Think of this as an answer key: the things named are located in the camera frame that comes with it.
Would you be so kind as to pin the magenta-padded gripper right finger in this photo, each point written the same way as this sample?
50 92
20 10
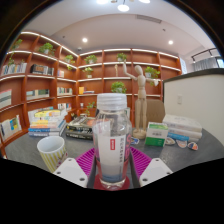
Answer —
155 171

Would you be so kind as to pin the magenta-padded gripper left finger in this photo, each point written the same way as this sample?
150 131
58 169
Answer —
70 171

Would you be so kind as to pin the clear plastic water bottle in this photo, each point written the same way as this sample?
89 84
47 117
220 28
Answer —
111 150

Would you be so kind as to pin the yellow striped white cup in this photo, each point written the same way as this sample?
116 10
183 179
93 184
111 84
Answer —
51 153

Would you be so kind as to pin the small colourful oval badge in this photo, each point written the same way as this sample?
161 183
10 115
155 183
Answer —
193 146
181 143
135 140
170 141

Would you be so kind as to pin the small green white box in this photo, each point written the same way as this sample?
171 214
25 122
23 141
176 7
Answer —
156 135

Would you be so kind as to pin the white book stack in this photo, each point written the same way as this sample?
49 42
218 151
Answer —
183 126

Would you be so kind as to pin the colourful book stack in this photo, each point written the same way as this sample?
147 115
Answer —
46 123

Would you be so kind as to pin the tan chair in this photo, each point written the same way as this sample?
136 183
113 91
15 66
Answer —
156 111

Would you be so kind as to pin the wooden artist mannequin figure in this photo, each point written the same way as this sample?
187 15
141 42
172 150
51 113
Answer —
141 100

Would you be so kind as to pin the wooden shelf unit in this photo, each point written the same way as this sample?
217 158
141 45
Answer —
100 73

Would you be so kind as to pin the grey curtain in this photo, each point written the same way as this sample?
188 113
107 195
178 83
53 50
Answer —
205 64

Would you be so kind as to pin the window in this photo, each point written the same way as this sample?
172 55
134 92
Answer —
220 62

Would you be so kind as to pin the round recessed ceiling light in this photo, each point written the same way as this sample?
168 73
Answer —
170 42
84 40

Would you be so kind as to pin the ceiling air vent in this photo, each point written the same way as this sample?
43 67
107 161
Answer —
148 18

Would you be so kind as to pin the branched ceiling lamp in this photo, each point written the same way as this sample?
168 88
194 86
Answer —
123 7

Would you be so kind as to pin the white wall socket plate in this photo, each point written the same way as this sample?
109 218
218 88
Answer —
179 99

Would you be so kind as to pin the black curtain rail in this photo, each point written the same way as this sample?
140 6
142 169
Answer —
203 52

